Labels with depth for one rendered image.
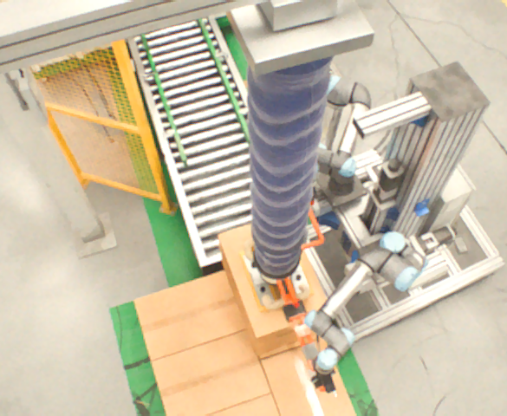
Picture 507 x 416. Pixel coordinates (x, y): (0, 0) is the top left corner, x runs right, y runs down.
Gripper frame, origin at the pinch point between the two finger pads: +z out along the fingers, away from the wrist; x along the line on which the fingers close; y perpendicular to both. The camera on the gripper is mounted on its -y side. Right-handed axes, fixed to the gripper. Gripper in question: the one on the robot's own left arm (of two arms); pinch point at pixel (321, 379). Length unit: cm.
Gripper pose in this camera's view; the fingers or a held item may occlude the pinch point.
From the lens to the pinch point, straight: 271.0
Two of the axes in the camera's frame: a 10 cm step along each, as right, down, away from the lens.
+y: -3.3, -8.4, 4.3
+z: 0.0, 4.5, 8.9
